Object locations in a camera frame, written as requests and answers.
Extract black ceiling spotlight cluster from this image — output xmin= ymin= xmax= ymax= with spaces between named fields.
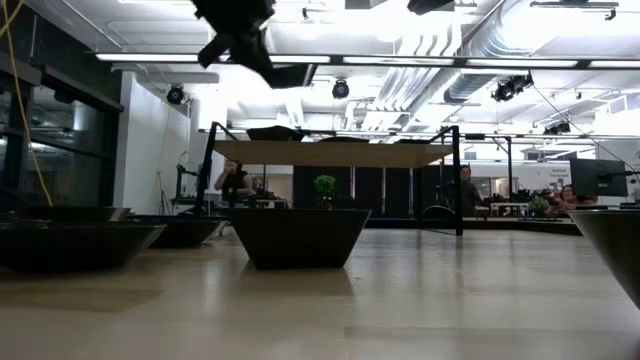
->
xmin=543 ymin=120 xmax=573 ymax=136
xmin=491 ymin=71 xmax=535 ymax=103

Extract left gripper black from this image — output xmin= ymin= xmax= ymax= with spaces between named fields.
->
xmin=192 ymin=0 xmax=281 ymax=76

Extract black aluminium table rail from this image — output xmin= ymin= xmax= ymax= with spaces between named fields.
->
xmin=367 ymin=216 xmax=585 ymax=237

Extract person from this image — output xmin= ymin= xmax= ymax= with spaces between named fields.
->
xmin=457 ymin=164 xmax=485 ymax=218
xmin=213 ymin=158 xmax=257 ymax=207
xmin=548 ymin=183 xmax=600 ymax=212

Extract black ceiling track light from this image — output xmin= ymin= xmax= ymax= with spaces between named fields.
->
xmin=529 ymin=0 xmax=620 ymax=22

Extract white low table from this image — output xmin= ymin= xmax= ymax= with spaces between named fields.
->
xmin=488 ymin=201 xmax=531 ymax=218

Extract black rounded glossy bowl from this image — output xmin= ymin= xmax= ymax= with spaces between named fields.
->
xmin=0 ymin=222 xmax=167 ymax=274

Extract black wavy-rim bowl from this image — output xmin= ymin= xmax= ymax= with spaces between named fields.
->
xmin=125 ymin=214 xmax=229 ymax=250

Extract low green potted plant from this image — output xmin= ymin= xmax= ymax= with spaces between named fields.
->
xmin=528 ymin=196 xmax=555 ymax=219

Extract yellow hanging cable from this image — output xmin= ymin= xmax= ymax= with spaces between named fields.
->
xmin=0 ymin=0 xmax=54 ymax=208

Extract silver ceiling duct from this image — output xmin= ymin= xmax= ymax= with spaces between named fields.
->
xmin=442 ymin=0 xmax=556 ymax=105

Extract black background stand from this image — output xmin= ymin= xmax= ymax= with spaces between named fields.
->
xmin=173 ymin=149 xmax=200 ymax=215

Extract black metal shelf leg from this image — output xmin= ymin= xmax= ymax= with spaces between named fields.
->
xmin=428 ymin=124 xmax=465 ymax=237
xmin=192 ymin=121 xmax=242 ymax=217

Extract small black clip piece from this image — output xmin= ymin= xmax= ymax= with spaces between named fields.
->
xmin=263 ymin=63 xmax=317 ymax=91

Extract small green potted plant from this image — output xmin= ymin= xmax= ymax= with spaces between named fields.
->
xmin=313 ymin=173 xmax=338 ymax=211

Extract dark computer monitor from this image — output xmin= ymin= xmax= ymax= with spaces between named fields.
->
xmin=569 ymin=158 xmax=630 ymax=198

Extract raised wooden shelf board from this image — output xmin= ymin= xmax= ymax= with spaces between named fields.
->
xmin=212 ymin=139 xmax=455 ymax=169

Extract dark glass partition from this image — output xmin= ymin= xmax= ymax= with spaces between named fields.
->
xmin=0 ymin=0 xmax=125 ymax=210

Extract overhead frame bar with lights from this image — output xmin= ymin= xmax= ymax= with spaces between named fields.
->
xmin=94 ymin=52 xmax=640 ymax=70

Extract dark room divider panels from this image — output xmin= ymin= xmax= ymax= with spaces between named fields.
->
xmin=292 ymin=164 xmax=471 ymax=212

